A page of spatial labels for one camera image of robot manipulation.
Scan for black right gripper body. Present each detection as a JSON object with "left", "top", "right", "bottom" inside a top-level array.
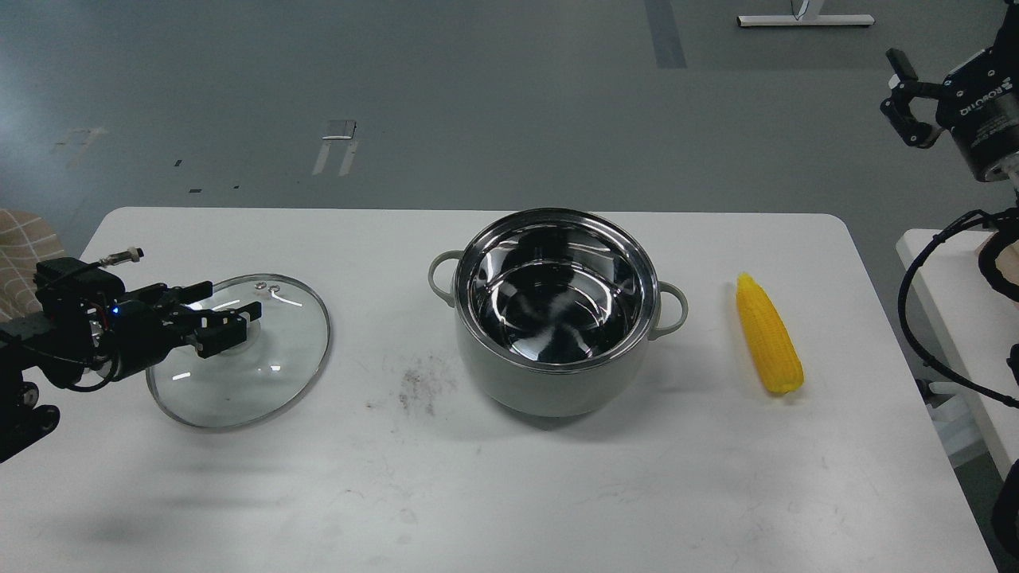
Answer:
[{"left": 936, "top": 16, "right": 1018, "bottom": 183}]

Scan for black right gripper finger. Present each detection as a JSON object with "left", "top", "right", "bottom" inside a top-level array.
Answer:
[
  {"left": 880, "top": 92, "right": 943, "bottom": 149},
  {"left": 887, "top": 49, "right": 947, "bottom": 100}
]

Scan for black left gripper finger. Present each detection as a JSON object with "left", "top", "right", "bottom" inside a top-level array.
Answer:
[
  {"left": 163, "top": 282, "right": 213, "bottom": 311},
  {"left": 182, "top": 302, "right": 263, "bottom": 359}
]

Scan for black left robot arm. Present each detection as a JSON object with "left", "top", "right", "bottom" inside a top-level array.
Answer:
[{"left": 1, "top": 248, "right": 263, "bottom": 460}]

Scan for white side table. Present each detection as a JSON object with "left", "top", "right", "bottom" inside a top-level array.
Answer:
[{"left": 896, "top": 228, "right": 1018, "bottom": 478}]

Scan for beige checkered cloth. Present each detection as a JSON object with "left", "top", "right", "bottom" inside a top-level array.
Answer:
[{"left": 1, "top": 209, "right": 67, "bottom": 322}]

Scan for white stand base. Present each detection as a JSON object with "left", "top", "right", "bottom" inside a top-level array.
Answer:
[{"left": 736, "top": 1, "right": 876, "bottom": 29}]

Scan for glass pot lid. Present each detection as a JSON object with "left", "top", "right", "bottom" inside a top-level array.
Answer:
[{"left": 145, "top": 275, "right": 332, "bottom": 431}]

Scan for yellow corn cob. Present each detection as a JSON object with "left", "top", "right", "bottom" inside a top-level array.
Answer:
[{"left": 735, "top": 272, "right": 805, "bottom": 395}]

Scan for grey green cooking pot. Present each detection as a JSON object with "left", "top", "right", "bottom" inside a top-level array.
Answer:
[{"left": 428, "top": 208, "right": 690, "bottom": 418}]

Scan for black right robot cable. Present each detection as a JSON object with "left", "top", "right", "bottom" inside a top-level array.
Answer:
[{"left": 897, "top": 209, "right": 1019, "bottom": 558}]

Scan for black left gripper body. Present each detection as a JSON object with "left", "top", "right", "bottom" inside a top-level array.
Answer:
[{"left": 33, "top": 257, "right": 185, "bottom": 389}]

